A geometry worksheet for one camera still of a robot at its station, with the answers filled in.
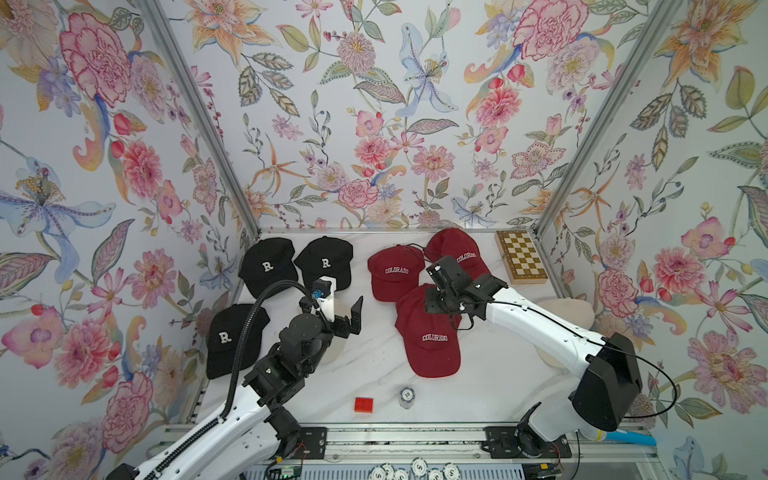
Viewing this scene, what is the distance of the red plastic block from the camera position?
31.6 inches

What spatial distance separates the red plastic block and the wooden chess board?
64 cm

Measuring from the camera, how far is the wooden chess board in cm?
106
